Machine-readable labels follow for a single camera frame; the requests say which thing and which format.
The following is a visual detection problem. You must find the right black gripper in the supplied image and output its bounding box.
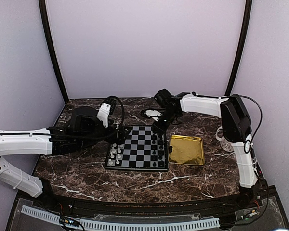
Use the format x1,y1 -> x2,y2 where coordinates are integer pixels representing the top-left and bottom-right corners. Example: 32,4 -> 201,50
153,109 -> 179,134

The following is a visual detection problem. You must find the black white chess board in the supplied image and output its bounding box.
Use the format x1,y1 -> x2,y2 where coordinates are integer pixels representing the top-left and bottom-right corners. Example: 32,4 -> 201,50
104,125 -> 169,172

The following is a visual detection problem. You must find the gold metal tray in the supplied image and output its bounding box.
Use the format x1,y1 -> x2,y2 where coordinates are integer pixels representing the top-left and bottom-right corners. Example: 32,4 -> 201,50
168,135 -> 205,166

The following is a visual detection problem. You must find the black pawn corner square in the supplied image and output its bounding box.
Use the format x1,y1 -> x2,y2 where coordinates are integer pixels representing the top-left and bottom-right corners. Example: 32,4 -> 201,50
152,161 -> 158,167

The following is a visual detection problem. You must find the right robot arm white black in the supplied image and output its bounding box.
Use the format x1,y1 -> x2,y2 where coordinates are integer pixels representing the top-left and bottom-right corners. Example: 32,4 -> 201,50
142,89 -> 260,209

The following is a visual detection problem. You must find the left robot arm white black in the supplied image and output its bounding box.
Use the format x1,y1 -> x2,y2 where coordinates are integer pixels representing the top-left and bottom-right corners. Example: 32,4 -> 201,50
0,96 -> 126,210

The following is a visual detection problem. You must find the yellow inside cactus mug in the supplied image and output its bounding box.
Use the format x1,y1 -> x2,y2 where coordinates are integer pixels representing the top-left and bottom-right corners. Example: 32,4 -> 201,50
215,126 -> 233,152

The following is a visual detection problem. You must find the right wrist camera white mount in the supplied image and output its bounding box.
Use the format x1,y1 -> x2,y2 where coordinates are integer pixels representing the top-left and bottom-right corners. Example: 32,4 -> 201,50
141,109 -> 162,121

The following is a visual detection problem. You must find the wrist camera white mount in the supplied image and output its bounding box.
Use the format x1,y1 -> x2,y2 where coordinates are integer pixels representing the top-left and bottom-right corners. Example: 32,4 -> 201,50
141,109 -> 162,121
97,103 -> 116,128

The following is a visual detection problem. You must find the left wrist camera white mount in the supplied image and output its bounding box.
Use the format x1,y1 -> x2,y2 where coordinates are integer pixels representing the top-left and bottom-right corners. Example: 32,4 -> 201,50
97,103 -> 116,128

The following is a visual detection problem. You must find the black front rail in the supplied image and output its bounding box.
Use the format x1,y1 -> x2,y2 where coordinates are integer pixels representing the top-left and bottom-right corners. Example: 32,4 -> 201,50
54,195 -> 240,216

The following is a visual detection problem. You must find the white slotted cable duct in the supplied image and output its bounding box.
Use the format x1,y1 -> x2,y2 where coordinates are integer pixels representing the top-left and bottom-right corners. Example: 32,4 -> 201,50
21,205 -> 220,231

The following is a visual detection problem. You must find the right black frame post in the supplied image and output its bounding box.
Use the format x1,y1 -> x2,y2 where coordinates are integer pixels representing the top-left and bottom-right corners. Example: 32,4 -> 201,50
224,0 -> 253,96

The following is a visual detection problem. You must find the black frame post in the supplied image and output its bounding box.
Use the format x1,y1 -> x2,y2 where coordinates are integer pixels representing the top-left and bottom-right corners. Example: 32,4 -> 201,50
38,0 -> 69,103
224,0 -> 253,96

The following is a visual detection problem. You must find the left black frame post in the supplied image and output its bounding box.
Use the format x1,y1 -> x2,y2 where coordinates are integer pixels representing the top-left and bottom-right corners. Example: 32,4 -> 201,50
38,0 -> 69,103

